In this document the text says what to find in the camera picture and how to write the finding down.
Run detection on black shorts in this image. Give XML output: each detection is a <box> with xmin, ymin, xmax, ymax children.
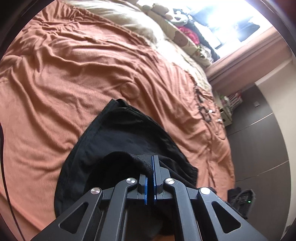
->
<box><xmin>54</xmin><ymin>98</ymin><xmax>199</xmax><ymax>240</ymax></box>

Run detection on folded black garment stack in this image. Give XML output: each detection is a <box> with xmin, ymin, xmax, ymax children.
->
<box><xmin>208</xmin><ymin>186</ymin><xmax>257</xmax><ymax>219</ymax></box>

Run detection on cream nightstand with drawers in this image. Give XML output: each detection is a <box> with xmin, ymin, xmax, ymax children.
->
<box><xmin>213</xmin><ymin>91</ymin><xmax>232</xmax><ymax>126</ymax></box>

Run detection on striped bag on nightstand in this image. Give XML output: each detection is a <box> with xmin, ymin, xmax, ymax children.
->
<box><xmin>222</xmin><ymin>90</ymin><xmax>243</xmax><ymax>111</ymax></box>

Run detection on bear print pillow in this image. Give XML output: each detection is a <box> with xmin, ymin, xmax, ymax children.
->
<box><xmin>136</xmin><ymin>1</ymin><xmax>213</xmax><ymax>68</ymax></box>

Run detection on orange-brown bed sheet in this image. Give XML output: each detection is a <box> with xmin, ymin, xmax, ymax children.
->
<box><xmin>1</xmin><ymin>1</ymin><xmax>235</xmax><ymax>240</ymax></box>

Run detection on pile of clothes on windowsill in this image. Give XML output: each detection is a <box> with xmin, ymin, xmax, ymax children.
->
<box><xmin>171</xmin><ymin>9</ymin><xmax>220</xmax><ymax>62</ymax></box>

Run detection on beige blanket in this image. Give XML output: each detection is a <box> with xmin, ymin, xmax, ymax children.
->
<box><xmin>64</xmin><ymin>1</ymin><xmax>212</xmax><ymax>91</ymax></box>

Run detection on black braided cable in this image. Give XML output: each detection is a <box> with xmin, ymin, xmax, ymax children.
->
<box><xmin>0</xmin><ymin>122</ymin><xmax>26</xmax><ymax>241</ymax></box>

